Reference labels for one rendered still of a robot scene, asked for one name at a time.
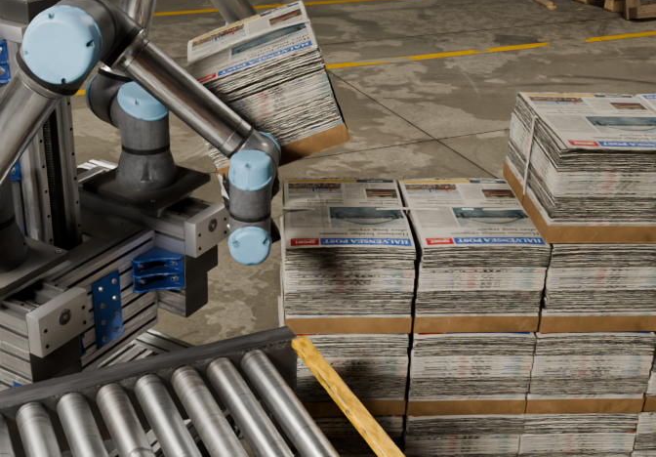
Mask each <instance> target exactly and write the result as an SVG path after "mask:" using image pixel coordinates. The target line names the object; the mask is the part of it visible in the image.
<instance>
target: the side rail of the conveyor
mask: <svg viewBox="0 0 656 457"><path fill-rule="evenodd" d="M296 337H297V336H296V335H295V334H294V333H293V331H292V330H291V329H290V328H289V326H288V325H285V326H281V327H276V328H272V329H268V330H264V331H260V332H255V333H251V334H247V335H242V336H238V337H233V338H229V339H225V340H220V341H217V342H212V343H208V344H204V345H199V346H195V347H191V348H186V349H182V350H177V351H173V352H169V353H162V354H157V355H153V356H149V357H144V358H140V359H135V360H131V361H127V362H122V363H118V364H113V365H109V366H106V367H101V368H97V369H93V370H88V371H84V372H79V373H75V374H71V375H66V376H62V377H58V378H54V379H50V380H45V381H41V382H36V383H32V384H28V385H23V386H19V387H14V388H10V389H7V390H2V391H0V414H2V415H3V416H4V417H5V419H6V422H7V426H8V430H9V434H10V437H11V441H12V445H13V447H14V451H15V455H16V457H26V455H25V451H24V448H23V444H22V441H21V435H20V431H19V428H18V424H17V421H16V414H17V412H18V410H19V409H20V408H21V407H22V406H24V405H25V404H27V403H30V402H39V403H42V404H43V405H44V406H45V407H46V408H47V411H48V414H49V417H50V420H51V423H52V426H53V429H54V432H55V435H56V438H57V441H58V444H59V447H60V450H61V452H65V451H68V450H70V447H69V444H68V442H67V439H66V436H65V433H64V430H63V427H62V423H61V420H60V417H59V414H58V411H57V404H58V402H59V400H60V399H61V398H62V397H63V396H65V395H68V394H71V393H80V394H82V395H83V396H85V397H86V399H87V401H88V404H89V406H90V409H91V411H92V414H93V416H94V419H95V421H96V424H97V426H98V429H99V431H100V434H101V436H102V440H103V441H106V440H110V439H112V438H111V436H110V434H109V431H108V429H107V426H106V424H105V422H104V419H103V416H102V414H101V412H100V409H99V407H98V404H97V402H96V396H97V393H98V391H99V390H100V389H101V388H102V387H104V386H106V385H108V384H119V385H121V386H122V387H123V388H124V390H125V392H126V394H127V396H128V398H129V399H130V401H131V404H132V406H133V408H134V410H135V412H136V414H137V416H138V418H139V421H140V423H141V425H142V427H143V430H144V431H146V430H150V429H151V426H150V424H149V423H148V421H147V419H146V417H145V415H144V412H143V409H142V407H141V405H140V403H139V401H138V399H137V397H136V395H135V392H134V387H135V385H136V383H137V382H138V381H139V380H140V379H141V377H143V376H146V375H156V376H158V377H159V378H160V379H161V380H162V382H163V384H164V386H165V388H166V390H167V391H168V393H169V395H170V397H171V399H172V400H173V402H174V403H175V405H176V407H177V409H178V411H179V413H180V415H181V417H182V418H183V420H188V419H190V418H189V417H188V415H187V413H186V411H185V409H184V407H183V405H182V403H181V401H180V399H179V398H178V396H177V394H176V392H175V390H174V388H173V387H172V385H171V378H172V375H173V374H174V372H175V371H176V370H178V369H179V368H181V367H183V366H192V367H194V368H195V369H196V370H197V372H198V373H199V375H200V377H201V378H202V380H203V382H204V383H205V385H206V387H207V388H208V390H209V392H210V393H211V395H212V397H213V398H214V400H215V402H216V403H217V404H218V405H219V407H220V409H221V410H226V407H225V405H224V403H223V402H222V400H221V398H220V397H219V395H218V393H217V392H216V390H215V389H214V387H213V385H212V384H211V382H210V380H209V379H208V377H207V374H206V371H207V368H208V366H209V364H210V363H211V362H212V361H214V360H215V359H217V358H220V357H225V358H228V359H229V360H230V361H231V362H232V363H233V365H234V366H235V368H236V369H237V371H238V372H239V374H240V375H241V377H242V378H243V380H244V381H245V383H246V384H247V386H248V387H249V389H250V390H251V392H252V393H253V395H254V396H255V398H256V399H257V401H259V400H262V398H261V397H260V395H259V394H258V392H257V391H256V389H255V388H254V386H253V385H252V383H251V382H250V380H249V379H248V377H247V376H246V374H245V373H244V371H243V370H242V368H241V360H242V358H243V356H244V355H245V354H246V353H248V352H250V351H252V350H261V351H263V352H264V353H265V354H266V356H267V357H268V358H269V360H270V361H271V362H272V364H273V365H274V367H275V368H276V369H277V371H278V372H279V373H280V375H281V376H282V377H283V379H284V380H285V382H286V383H287V384H288V386H289V387H290V388H291V390H292V391H293V392H295V391H296V390H297V364H298V354H297V353H296V352H295V350H294V349H293V348H292V346H291V342H292V339H293V338H296Z"/></svg>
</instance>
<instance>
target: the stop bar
mask: <svg viewBox="0 0 656 457"><path fill-rule="evenodd" d="M291 346H292V348H293V349H294V350H295V352H296V353H297V354H298V355H299V357H300V358H301V359H302V361H303V362H304V363H305V364H306V366H307V367H308V368H309V370H310V371H311V372H312V374H313V375H314V376H315V377H316V379H317V380H318V381H319V382H320V384H321V385H322V386H323V388H324V389H325V390H326V391H327V393H328V394H329V395H330V396H331V397H332V398H333V399H334V401H335V402H336V403H337V404H338V406H339V407H340V408H341V410H342V411H343V412H344V413H345V415H346V416H347V417H348V419H349V420H350V421H351V423H352V424H353V425H354V426H355V428H356V429H357V430H358V431H359V433H360V434H361V435H362V437H363V438H364V439H365V440H366V442H367V443H368V444H369V445H370V447H371V448H372V449H373V451H374V452H375V453H376V454H377V456H378V457H405V455H404V454H403V453H402V452H401V450H400V449H399V448H398V447H397V446H396V444H395V443H394V442H393V441H392V440H391V438H390V437H389V436H388V435H387V433H386V432H385V431H384V430H383V428H382V427H381V426H380V425H379V424H378V422H377V421H376V420H375V419H374V418H373V416H372V415H371V414H370V413H369V411H368V410H367V409H366V408H365V407H364V405H363V404H362V403H361V402H360V401H359V399H358V398H357V397H356V396H355V394H354V393H353V392H352V391H351V390H350V388H349V387H348V386H347V385H346V383H345V382H344V381H343V380H342V378H341V377H340V376H339V375H338V374H337V372H336V371H335V370H334V369H333V368H332V366H331V365H330V364H329V363H328V361H327V360H326V359H325V358H324V357H323V355H322V354H321V353H320V352H319V351H318V349H317V348H316V347H315V346H314V344H313V343H312V342H311V341H310V340H309V338H308V337H307V336H306V335H304V336H300V337H296V338H293V339H292V342H291Z"/></svg>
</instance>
